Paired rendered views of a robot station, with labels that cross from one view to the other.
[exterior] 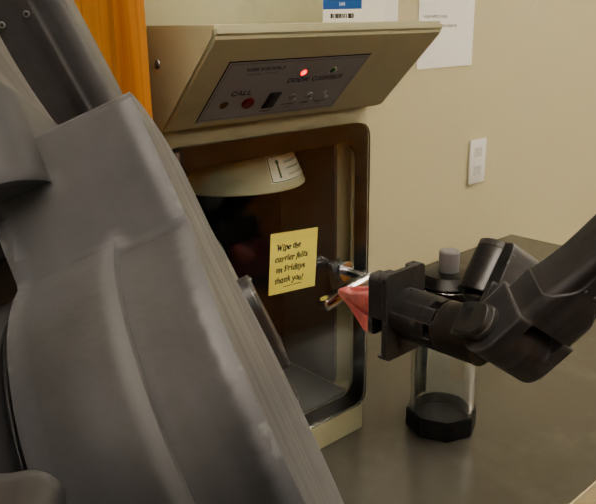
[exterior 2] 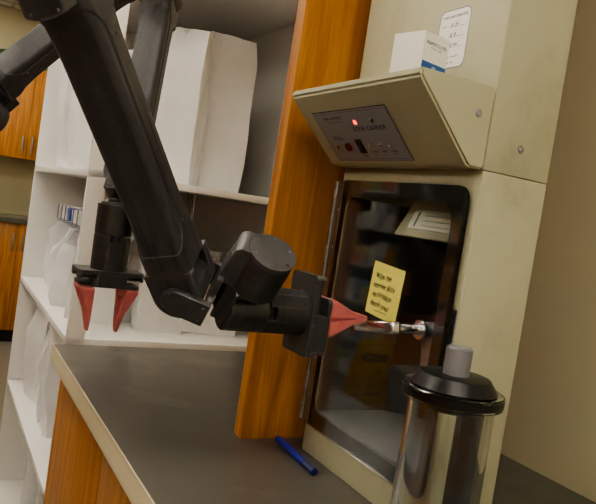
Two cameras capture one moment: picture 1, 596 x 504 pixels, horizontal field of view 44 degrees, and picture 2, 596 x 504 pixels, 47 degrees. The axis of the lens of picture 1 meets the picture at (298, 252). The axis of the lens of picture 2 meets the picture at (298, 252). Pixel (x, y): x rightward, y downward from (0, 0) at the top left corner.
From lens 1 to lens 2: 1.35 m
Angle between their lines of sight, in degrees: 102
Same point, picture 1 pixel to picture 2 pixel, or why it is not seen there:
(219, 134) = (373, 177)
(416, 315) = not seen: hidden behind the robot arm
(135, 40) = (287, 104)
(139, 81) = (285, 124)
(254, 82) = (336, 129)
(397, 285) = (298, 282)
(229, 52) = (305, 106)
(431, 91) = not seen: outside the picture
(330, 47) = (350, 100)
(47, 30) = not seen: hidden behind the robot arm
